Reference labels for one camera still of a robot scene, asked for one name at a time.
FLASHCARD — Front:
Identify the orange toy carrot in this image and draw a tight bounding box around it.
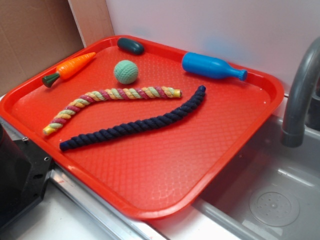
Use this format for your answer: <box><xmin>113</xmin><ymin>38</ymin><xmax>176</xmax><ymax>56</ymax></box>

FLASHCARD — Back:
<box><xmin>42</xmin><ymin>52</ymin><xmax>97</xmax><ymax>88</ymax></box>

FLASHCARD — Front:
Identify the dark green oval toy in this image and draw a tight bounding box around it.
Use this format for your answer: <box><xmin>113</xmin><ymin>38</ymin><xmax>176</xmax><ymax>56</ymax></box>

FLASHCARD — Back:
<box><xmin>117</xmin><ymin>37</ymin><xmax>145</xmax><ymax>55</ymax></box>

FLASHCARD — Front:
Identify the navy blue twisted rope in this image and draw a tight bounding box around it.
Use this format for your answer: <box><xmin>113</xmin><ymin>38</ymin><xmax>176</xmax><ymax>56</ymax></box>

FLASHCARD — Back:
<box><xmin>59</xmin><ymin>85</ymin><xmax>207</xmax><ymax>152</ymax></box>

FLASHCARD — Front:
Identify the red plastic tray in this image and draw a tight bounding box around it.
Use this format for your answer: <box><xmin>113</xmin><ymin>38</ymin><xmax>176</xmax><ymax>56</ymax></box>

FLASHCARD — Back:
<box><xmin>0</xmin><ymin>36</ymin><xmax>284</xmax><ymax>220</ymax></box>

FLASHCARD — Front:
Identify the brown cardboard panel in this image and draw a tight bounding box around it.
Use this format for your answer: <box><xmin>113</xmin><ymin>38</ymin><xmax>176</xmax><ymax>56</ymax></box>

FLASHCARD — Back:
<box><xmin>0</xmin><ymin>0</ymin><xmax>114</xmax><ymax>95</ymax></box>

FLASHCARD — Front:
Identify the green textured ball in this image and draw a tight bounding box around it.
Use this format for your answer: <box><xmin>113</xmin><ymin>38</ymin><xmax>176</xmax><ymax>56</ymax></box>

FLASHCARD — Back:
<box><xmin>113</xmin><ymin>60</ymin><xmax>139</xmax><ymax>85</ymax></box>

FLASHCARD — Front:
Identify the grey toy faucet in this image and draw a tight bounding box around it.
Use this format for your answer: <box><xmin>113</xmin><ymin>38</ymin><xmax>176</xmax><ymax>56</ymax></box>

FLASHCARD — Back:
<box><xmin>281</xmin><ymin>38</ymin><xmax>320</xmax><ymax>148</ymax></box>

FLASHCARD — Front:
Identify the grey plastic sink basin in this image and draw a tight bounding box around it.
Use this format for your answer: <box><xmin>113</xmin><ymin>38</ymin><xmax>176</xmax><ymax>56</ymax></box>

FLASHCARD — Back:
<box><xmin>147</xmin><ymin>93</ymin><xmax>320</xmax><ymax>240</ymax></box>

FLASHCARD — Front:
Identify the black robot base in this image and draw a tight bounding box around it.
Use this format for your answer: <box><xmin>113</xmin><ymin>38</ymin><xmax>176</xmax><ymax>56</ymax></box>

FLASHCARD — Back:
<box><xmin>0</xmin><ymin>126</ymin><xmax>54</xmax><ymax>231</ymax></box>

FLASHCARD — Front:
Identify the blue plastic toy bottle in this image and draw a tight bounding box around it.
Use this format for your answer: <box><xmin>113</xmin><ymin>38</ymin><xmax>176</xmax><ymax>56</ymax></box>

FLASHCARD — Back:
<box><xmin>181</xmin><ymin>52</ymin><xmax>248</xmax><ymax>81</ymax></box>

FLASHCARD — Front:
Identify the multicolour twisted rope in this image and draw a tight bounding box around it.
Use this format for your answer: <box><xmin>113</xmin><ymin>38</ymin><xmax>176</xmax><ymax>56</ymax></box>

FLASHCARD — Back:
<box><xmin>42</xmin><ymin>86</ymin><xmax>183</xmax><ymax>136</ymax></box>

